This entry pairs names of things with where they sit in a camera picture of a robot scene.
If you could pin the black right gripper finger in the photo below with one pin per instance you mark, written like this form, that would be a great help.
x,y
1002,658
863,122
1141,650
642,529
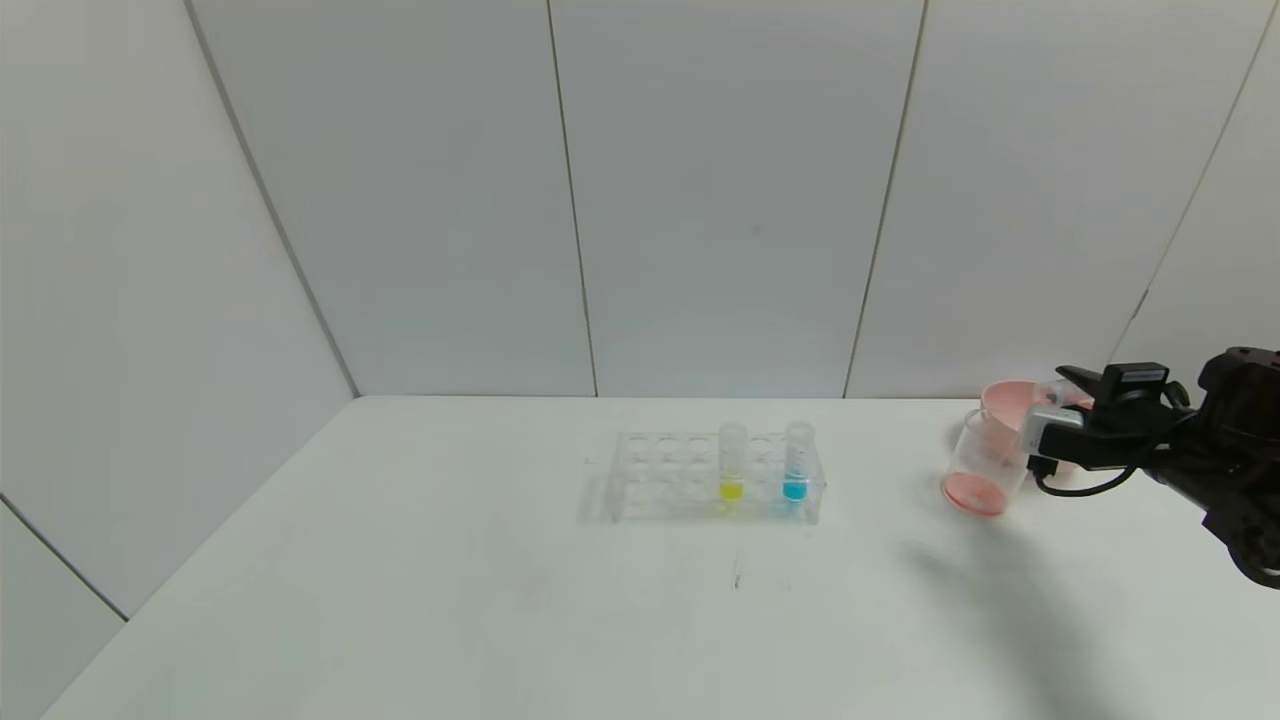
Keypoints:
x,y
1083,382

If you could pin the test tube with yellow pigment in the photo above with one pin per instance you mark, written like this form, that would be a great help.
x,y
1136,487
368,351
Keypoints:
x,y
732,489

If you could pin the test tube with blue pigment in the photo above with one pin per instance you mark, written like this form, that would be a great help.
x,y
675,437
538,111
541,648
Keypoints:
x,y
796,489

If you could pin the clear plastic test tube rack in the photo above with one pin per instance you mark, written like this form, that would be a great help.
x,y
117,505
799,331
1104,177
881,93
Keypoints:
x,y
670,480

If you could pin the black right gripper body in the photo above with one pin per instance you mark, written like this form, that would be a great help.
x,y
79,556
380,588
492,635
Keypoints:
x,y
1133,381

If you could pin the clear glass beaker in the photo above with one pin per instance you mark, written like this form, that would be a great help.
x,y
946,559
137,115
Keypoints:
x,y
980,480

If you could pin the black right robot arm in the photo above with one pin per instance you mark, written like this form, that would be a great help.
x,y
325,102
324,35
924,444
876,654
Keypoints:
x,y
1240,450

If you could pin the pink bowl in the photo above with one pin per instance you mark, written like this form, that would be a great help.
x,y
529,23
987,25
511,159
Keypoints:
x,y
1005,395

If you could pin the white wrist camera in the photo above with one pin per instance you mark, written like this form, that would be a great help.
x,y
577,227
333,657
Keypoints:
x,y
1045,430

